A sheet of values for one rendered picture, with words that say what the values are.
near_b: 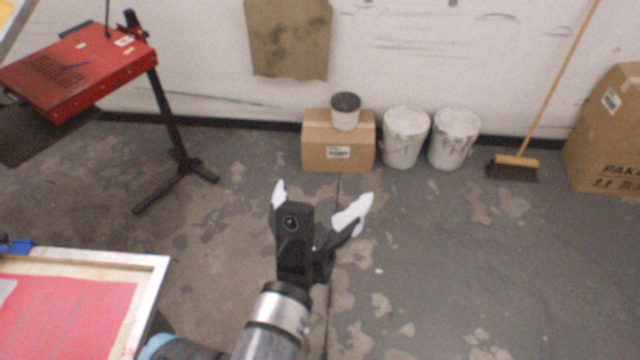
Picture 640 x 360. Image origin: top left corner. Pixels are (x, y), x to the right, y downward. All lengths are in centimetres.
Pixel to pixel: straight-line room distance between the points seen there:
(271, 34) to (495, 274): 199
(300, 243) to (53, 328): 110
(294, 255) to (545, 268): 238
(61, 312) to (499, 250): 230
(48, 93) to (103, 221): 114
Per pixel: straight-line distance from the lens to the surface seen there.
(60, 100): 202
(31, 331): 153
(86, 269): 155
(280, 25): 262
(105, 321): 143
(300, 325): 52
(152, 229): 280
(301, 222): 49
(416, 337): 234
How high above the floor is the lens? 216
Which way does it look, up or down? 51 degrees down
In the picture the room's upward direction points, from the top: straight up
